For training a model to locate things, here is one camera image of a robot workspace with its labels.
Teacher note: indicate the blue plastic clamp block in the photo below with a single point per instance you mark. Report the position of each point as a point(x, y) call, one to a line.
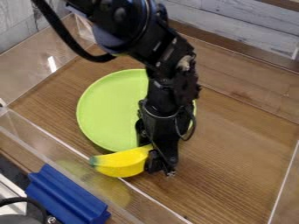
point(65, 199)

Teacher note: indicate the clear acrylic front wall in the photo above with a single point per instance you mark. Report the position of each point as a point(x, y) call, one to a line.
point(34, 149)

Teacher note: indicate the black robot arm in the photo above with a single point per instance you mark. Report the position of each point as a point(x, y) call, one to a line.
point(133, 27)

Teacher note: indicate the green round plate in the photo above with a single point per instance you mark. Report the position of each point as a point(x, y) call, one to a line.
point(108, 110)

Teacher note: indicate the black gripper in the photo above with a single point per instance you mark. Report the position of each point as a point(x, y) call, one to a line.
point(162, 131)

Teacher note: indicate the yellow toy banana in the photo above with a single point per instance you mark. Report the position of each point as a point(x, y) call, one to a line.
point(122, 164)

